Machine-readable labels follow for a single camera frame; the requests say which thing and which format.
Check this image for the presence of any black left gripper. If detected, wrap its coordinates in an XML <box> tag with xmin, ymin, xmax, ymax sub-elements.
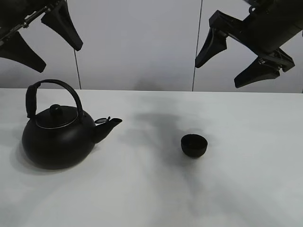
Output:
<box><xmin>0</xmin><ymin>0</ymin><xmax>83</xmax><ymax>73</ymax></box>

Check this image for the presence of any black round teapot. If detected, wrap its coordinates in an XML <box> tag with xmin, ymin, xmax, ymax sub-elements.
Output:
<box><xmin>21</xmin><ymin>79</ymin><xmax>122</xmax><ymax>170</ymax></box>

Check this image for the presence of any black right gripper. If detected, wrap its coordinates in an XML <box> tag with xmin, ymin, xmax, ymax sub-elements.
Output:
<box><xmin>195</xmin><ymin>0</ymin><xmax>303</xmax><ymax>88</ymax></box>

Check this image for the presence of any small black teacup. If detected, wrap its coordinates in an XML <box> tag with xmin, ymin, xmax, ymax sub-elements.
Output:
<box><xmin>180</xmin><ymin>134</ymin><xmax>208</xmax><ymax>158</ymax></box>

